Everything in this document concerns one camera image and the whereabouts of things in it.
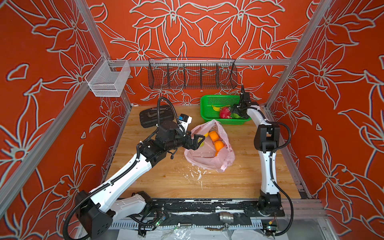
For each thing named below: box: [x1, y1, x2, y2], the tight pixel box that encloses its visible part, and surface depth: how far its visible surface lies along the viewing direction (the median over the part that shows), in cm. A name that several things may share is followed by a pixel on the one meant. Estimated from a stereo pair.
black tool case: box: [139, 105, 175, 128], surface depth 106 cm
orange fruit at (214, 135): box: [208, 130, 219, 142], surface depth 97 cm
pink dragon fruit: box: [219, 106, 232, 119], surface depth 108 cm
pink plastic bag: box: [184, 119, 236, 173], surface depth 85 cm
